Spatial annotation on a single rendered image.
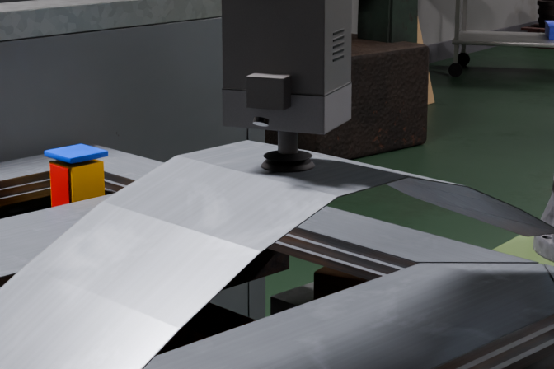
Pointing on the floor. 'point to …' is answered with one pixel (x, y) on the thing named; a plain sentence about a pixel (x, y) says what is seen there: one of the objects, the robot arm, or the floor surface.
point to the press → (381, 64)
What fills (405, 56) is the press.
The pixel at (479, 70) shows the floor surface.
